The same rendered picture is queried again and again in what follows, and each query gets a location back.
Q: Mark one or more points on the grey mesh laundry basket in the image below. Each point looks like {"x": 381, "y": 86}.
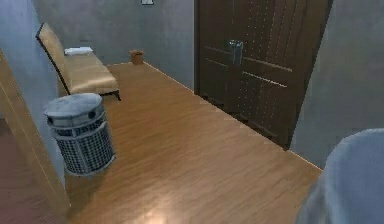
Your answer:
{"x": 83, "y": 140}

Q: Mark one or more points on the white pillow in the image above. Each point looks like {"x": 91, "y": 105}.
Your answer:
{"x": 78, "y": 50}

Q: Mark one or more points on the small brown basket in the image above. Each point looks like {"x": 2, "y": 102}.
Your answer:
{"x": 136, "y": 57}

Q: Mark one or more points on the pale grey rounded object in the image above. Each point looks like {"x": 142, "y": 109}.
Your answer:
{"x": 353, "y": 186}

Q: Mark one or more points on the dark brown room door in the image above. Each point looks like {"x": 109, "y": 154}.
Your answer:
{"x": 263, "y": 63}

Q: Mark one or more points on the white framed wall picture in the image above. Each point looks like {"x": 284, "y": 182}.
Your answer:
{"x": 147, "y": 1}

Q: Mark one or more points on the tan upholstered bed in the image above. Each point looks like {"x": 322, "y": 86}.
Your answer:
{"x": 83, "y": 71}

